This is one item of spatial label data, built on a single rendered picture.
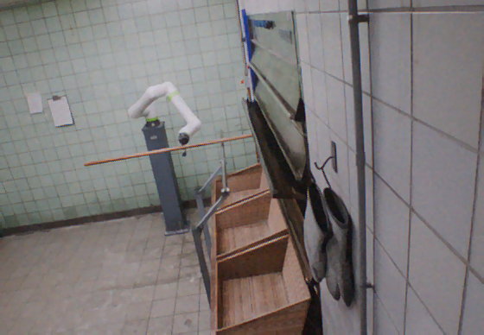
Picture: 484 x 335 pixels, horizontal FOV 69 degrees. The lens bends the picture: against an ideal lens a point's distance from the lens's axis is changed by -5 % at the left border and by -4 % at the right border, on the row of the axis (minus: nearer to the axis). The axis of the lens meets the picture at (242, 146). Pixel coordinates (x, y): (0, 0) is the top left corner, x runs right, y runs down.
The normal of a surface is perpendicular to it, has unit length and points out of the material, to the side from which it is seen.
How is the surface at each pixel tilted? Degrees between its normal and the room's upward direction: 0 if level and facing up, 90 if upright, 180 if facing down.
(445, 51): 90
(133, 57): 90
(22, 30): 90
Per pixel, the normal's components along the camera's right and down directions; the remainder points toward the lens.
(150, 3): 0.07, 0.33
